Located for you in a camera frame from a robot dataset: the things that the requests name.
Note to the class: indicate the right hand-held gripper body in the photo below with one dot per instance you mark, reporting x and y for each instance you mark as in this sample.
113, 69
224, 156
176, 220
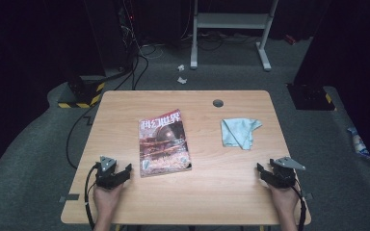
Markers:
282, 176

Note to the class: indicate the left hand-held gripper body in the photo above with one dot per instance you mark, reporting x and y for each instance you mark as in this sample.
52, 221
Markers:
107, 176

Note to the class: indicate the light blue cloth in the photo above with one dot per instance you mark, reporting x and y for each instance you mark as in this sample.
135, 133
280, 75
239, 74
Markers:
239, 133

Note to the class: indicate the red cover magazine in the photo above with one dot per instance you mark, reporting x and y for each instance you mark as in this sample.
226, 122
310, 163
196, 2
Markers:
163, 144

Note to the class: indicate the person's left hand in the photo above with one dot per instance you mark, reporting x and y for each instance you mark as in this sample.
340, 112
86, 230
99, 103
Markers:
106, 202

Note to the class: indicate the person's right hand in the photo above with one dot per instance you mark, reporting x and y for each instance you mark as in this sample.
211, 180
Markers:
285, 202

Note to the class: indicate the white blue plastic packet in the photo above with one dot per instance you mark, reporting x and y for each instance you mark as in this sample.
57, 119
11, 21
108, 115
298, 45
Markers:
358, 144

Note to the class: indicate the black yellow striped stand base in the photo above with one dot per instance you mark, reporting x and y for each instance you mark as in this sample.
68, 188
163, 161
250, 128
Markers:
80, 96

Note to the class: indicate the crumpled white paper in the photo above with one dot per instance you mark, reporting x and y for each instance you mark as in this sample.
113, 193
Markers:
181, 80
180, 67

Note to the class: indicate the small red object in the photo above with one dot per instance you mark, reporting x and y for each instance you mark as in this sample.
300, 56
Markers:
289, 39

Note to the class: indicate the dark equipment rack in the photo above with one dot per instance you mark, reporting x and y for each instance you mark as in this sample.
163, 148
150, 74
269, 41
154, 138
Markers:
109, 32

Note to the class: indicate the dark curtain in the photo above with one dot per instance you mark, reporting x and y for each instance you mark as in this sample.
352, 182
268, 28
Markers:
13, 64
359, 48

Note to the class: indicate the white metal stand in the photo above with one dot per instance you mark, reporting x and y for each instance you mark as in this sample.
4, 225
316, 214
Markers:
231, 20

